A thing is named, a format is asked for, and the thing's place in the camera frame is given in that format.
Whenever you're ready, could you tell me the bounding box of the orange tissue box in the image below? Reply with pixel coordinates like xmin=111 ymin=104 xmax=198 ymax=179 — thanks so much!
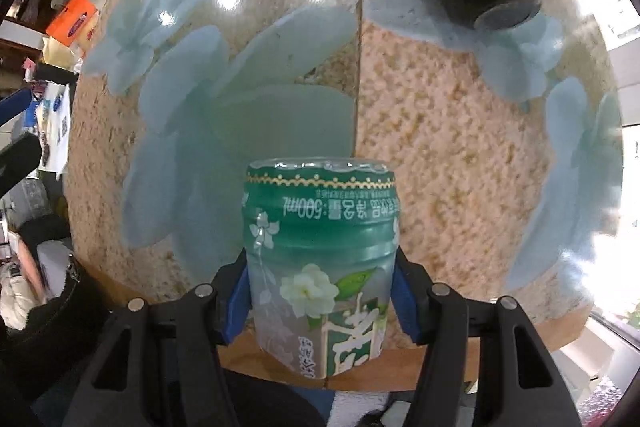
xmin=46 ymin=0 xmax=96 ymax=46

